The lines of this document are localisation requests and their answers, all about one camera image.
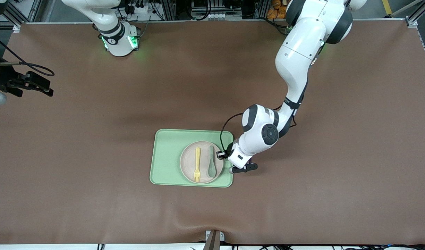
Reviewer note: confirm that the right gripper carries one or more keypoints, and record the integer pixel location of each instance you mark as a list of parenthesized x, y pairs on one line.
[(4, 78)]

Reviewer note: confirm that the yellow plastic fork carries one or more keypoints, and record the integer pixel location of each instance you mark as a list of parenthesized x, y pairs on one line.
[(197, 159)]

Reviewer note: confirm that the light green rectangular tray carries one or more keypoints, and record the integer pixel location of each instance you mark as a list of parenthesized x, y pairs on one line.
[(167, 156)]

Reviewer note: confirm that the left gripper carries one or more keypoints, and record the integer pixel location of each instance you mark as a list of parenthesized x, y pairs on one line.
[(227, 151)]

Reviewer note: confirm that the brown table mat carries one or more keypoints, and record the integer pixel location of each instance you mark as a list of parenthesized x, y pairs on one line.
[(302, 208)]

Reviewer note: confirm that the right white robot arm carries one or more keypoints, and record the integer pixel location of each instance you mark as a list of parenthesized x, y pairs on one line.
[(118, 45)]

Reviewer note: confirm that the white power strip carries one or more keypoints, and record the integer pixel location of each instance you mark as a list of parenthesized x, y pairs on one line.
[(139, 9)]

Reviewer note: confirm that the orange packaged snacks pile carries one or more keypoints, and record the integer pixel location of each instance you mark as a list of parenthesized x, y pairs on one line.
[(276, 12)]

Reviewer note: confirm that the aluminium frame profile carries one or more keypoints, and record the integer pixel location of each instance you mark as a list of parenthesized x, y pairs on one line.
[(411, 21), (16, 27)]

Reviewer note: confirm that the white terminal block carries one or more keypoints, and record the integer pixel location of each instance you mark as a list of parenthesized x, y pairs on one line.
[(215, 15)]

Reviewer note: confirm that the green plastic spoon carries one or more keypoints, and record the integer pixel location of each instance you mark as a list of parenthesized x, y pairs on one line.
[(211, 170)]

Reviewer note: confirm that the round white plate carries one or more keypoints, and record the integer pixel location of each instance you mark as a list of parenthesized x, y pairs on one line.
[(188, 163)]

